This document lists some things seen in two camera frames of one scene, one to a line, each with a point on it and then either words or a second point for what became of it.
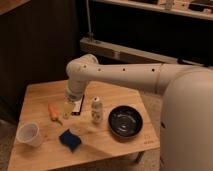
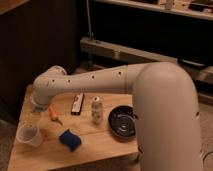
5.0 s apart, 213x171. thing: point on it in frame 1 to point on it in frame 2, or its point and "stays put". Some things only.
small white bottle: x=96 y=110 stays put
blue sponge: x=69 y=140 stays put
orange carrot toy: x=54 y=114 stays put
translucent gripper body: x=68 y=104 to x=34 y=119
